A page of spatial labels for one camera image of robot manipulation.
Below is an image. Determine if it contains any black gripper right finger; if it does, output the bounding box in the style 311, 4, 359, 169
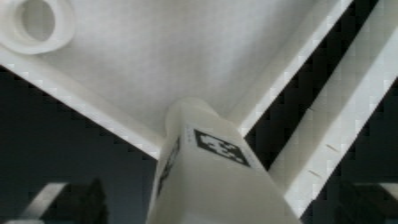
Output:
334, 182, 398, 224

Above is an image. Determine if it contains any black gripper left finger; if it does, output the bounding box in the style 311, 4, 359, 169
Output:
14, 179, 112, 224

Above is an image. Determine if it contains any white desk leg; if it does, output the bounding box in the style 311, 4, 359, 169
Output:
145, 98, 302, 224

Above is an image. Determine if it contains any white desk top tray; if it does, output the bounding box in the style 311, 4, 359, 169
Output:
0, 0, 353, 155

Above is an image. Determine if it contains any white U-shaped fence frame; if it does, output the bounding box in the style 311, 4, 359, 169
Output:
270, 0, 398, 215

